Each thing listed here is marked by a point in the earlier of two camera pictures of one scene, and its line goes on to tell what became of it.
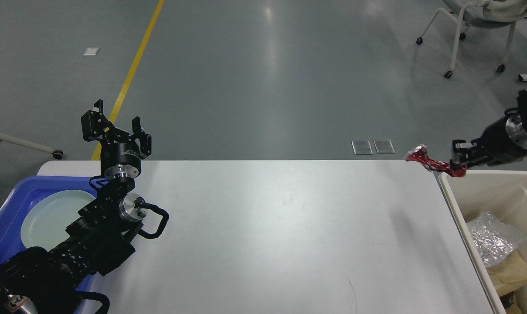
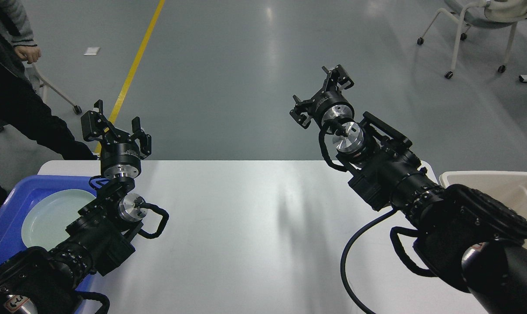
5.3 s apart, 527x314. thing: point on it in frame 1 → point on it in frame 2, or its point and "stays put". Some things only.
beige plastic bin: (515, 196) stays put
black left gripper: (119, 162) stays put
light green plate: (45, 221) stays put
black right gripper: (506, 141) → (328, 106)
